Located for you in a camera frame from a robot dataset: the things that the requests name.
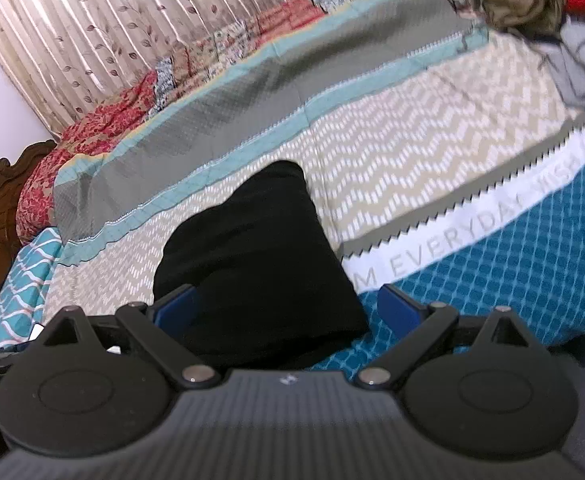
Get beige leaf print curtain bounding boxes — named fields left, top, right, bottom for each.
left=0, top=0, right=323, bottom=138

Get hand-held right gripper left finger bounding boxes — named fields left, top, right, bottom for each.
left=37, top=285, right=220, bottom=388

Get red floral blanket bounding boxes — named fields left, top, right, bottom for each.
left=15, top=0, right=323, bottom=241

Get black pants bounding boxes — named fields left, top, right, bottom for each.
left=152, top=160, right=371, bottom=376

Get patterned teal beige bed sheet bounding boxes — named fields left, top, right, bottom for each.
left=0, top=0, right=585, bottom=376

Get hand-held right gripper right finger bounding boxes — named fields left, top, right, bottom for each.
left=357, top=284, right=531, bottom=388

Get olive crumpled cloth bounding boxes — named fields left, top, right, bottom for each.
left=465, top=0, right=578, bottom=41

